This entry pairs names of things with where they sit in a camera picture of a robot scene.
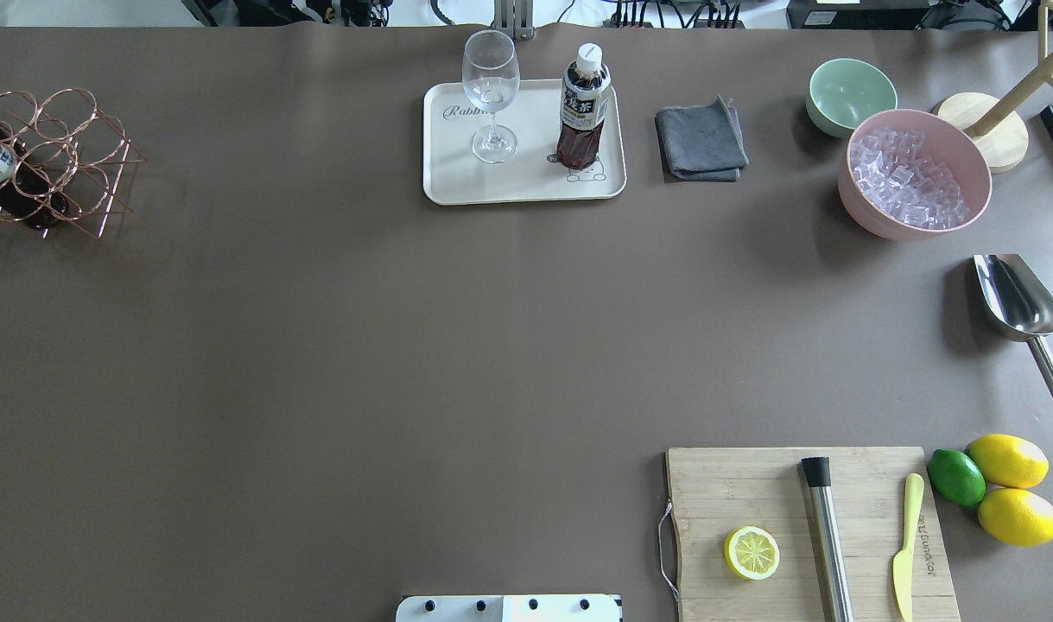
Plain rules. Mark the dark tea bottle white cap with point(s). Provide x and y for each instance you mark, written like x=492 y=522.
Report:
x=585 y=99

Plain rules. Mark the copper wire bottle rack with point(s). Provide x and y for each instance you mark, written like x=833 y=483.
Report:
x=81 y=157

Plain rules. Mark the cream rabbit tray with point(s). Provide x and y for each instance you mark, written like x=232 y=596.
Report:
x=453 y=176

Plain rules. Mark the folded grey cloth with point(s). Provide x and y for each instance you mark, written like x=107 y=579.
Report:
x=702 y=142

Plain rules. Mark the clear wine glass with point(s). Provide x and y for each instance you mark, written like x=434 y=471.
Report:
x=491 y=79

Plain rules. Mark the bamboo cutting board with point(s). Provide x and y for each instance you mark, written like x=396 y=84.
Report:
x=715 y=490

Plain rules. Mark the lemon half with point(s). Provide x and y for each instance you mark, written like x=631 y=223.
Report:
x=752 y=553

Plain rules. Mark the green bowl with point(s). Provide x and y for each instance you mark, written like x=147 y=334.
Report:
x=844 y=92

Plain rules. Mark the pink bowl with ice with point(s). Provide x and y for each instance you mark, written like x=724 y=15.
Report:
x=908 y=175

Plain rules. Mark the steel muddler black tip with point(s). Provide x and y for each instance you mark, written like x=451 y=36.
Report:
x=816 y=470

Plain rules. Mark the yellow plastic knife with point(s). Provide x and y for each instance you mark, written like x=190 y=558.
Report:
x=902 y=563

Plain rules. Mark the green lime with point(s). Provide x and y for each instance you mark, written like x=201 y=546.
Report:
x=956 y=477

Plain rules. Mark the metal ice scoop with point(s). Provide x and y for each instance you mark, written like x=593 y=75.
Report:
x=1019 y=305

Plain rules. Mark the upper yellow lemon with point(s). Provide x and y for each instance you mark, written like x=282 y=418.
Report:
x=1009 y=461

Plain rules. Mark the yellow lemon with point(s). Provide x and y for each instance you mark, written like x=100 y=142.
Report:
x=1017 y=517
x=1009 y=461

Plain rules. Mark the wooden stand with round base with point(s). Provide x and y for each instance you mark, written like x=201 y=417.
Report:
x=995 y=128

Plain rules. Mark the lower yellow lemon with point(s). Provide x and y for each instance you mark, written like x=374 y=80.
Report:
x=1017 y=517

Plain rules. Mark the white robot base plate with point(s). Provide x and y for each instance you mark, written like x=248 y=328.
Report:
x=590 y=606

